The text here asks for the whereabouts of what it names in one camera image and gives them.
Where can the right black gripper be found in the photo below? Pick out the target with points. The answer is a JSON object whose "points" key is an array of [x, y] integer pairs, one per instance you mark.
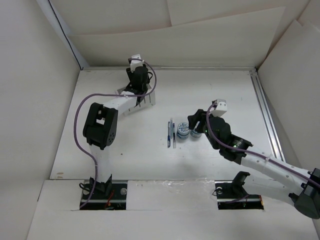
{"points": [[193, 120]]}

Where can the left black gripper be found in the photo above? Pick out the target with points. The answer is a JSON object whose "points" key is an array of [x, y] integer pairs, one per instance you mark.
{"points": [[130, 74]]}

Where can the blue-white round tin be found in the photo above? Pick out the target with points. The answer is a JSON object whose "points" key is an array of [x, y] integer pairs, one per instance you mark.
{"points": [[182, 130], [195, 134]]}

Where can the clear blue-tipped pen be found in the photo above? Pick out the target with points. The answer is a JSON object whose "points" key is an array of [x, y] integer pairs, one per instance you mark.
{"points": [[172, 133]]}

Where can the dark blue pen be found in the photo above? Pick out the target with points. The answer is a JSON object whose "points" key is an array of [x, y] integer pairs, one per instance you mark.
{"points": [[168, 134]]}

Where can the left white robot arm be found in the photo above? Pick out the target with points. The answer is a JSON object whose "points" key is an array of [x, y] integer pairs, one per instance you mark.
{"points": [[100, 127]]}

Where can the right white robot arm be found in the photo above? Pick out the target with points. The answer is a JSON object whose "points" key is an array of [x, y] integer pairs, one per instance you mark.
{"points": [[295, 186]]}

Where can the white two-compartment slotted organizer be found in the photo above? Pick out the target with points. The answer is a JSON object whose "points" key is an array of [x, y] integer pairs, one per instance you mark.
{"points": [[127, 105]]}

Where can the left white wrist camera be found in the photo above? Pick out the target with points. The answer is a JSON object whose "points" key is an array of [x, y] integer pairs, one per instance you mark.
{"points": [[135, 61]]}

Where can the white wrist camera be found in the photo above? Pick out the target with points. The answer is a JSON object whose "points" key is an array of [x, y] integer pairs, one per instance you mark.
{"points": [[135, 61], [219, 108]]}

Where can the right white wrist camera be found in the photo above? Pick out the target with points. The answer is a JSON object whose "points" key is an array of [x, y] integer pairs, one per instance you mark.
{"points": [[219, 108]]}

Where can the aluminium rail right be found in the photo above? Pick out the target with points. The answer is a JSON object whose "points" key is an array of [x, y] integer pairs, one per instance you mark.
{"points": [[272, 134]]}

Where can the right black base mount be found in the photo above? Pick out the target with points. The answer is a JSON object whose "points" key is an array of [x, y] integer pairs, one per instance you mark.
{"points": [[231, 195]]}

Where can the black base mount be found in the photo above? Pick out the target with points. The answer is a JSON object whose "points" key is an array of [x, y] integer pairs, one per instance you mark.
{"points": [[231, 195], [107, 196]]}

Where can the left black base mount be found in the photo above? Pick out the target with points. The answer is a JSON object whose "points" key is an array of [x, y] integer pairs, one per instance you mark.
{"points": [[107, 196]]}

